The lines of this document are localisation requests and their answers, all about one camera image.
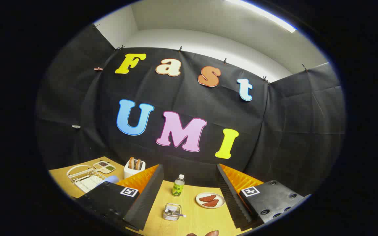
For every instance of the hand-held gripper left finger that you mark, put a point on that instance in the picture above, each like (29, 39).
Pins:
(144, 200)

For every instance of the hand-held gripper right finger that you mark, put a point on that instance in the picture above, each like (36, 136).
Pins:
(233, 200)

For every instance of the metal spoon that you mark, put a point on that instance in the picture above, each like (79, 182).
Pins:
(176, 214)

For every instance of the blue plate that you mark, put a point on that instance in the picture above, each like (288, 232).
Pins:
(110, 179)

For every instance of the white plate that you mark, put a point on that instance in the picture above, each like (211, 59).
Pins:
(221, 200)

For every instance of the divided seasoning dish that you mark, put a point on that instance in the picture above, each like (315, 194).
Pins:
(104, 167)

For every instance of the red meat slice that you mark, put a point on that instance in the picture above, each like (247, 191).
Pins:
(207, 198)
(212, 203)

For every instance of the white toaster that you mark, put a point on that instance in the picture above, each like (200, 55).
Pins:
(131, 173)

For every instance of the green label drink bottle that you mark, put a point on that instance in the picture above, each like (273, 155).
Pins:
(178, 188)

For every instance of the toasted bread slice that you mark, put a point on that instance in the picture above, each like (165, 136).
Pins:
(131, 163)
(138, 164)

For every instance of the white drip tray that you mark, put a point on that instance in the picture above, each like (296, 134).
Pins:
(89, 184)

